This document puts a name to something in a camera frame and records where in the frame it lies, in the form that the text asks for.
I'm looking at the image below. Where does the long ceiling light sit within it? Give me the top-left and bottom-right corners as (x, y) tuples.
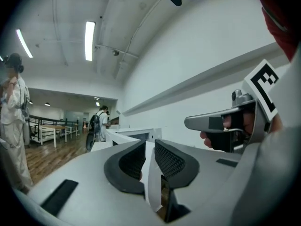
(16, 28), (34, 59)
(84, 21), (96, 62)

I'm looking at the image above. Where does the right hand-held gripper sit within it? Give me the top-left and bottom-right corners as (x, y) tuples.
(184, 59), (281, 154)

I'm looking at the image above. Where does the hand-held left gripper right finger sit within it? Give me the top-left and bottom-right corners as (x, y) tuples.
(154, 139), (200, 190)

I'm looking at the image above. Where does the person's red shirt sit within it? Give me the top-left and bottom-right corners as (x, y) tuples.
(248, 0), (301, 62)

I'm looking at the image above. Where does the person's right hand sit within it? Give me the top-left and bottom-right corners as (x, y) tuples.
(199, 113), (256, 153)

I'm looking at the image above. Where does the person's right forearm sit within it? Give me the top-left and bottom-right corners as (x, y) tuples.
(269, 113), (285, 134)

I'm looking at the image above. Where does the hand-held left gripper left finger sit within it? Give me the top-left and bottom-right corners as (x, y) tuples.
(103, 140), (147, 195)

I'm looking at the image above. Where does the black office chair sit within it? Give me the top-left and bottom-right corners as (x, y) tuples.
(85, 130), (96, 152)

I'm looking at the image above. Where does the black metal railing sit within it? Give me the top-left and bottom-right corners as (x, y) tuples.
(27, 113), (79, 137)

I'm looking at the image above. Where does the ceiling conduit pipe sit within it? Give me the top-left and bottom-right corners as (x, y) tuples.
(94, 44), (140, 59)

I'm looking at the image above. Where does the wooden top white table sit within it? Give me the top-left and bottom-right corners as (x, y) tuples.
(39, 123), (68, 148)

